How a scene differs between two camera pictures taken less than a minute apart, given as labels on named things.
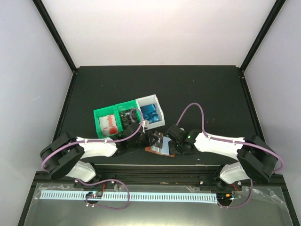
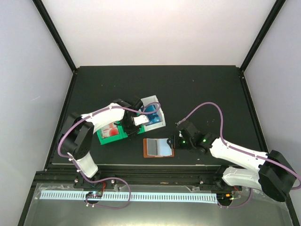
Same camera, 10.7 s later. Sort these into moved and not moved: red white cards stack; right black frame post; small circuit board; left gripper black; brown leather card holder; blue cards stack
Moved: brown leather card holder; left gripper black
Not moved: small circuit board; blue cards stack; red white cards stack; right black frame post
